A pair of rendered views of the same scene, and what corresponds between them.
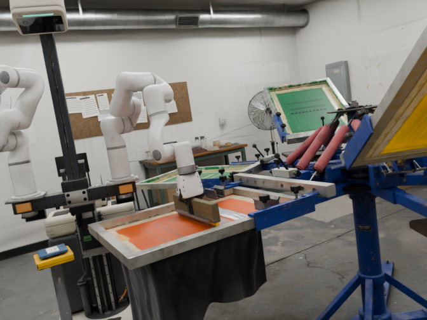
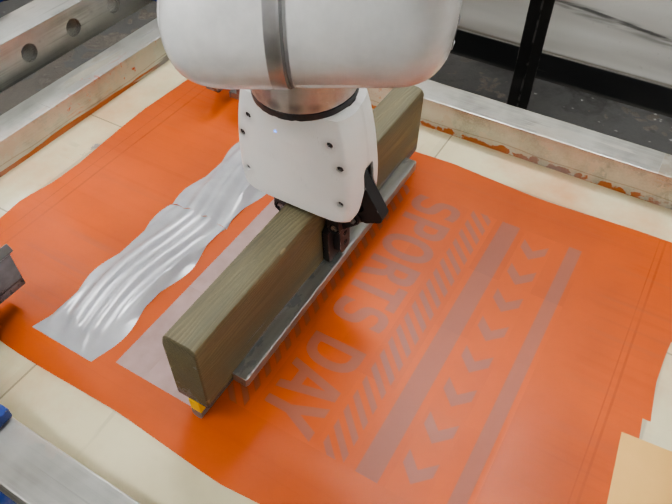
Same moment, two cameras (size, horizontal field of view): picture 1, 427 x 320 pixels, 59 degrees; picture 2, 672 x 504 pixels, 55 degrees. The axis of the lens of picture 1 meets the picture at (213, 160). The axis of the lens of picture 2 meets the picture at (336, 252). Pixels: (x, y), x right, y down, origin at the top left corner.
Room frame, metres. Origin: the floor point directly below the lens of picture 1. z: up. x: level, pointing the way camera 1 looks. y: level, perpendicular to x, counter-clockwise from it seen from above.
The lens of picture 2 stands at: (1.74, 0.46, 1.41)
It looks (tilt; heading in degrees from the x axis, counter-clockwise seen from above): 47 degrees down; 240
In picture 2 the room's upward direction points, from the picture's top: straight up
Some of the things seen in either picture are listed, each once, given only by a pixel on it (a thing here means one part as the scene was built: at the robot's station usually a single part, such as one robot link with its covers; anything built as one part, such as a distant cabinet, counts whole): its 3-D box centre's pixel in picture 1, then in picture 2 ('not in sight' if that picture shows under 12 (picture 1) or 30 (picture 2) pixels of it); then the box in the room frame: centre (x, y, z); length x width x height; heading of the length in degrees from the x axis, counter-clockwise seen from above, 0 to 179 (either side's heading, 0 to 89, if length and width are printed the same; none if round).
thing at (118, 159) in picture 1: (119, 163); not in sight; (1.87, 0.47, 1.21); 0.16 x 0.13 x 0.15; 15
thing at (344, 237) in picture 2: (187, 207); (347, 230); (1.55, 0.14, 1.02); 0.03 x 0.03 x 0.07; 30
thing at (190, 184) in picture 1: (189, 183); (308, 132); (1.57, 0.11, 1.12); 0.10 x 0.07 x 0.11; 120
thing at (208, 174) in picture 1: (218, 162); not in sight; (2.54, -0.03, 1.05); 1.08 x 0.61 x 0.23; 60
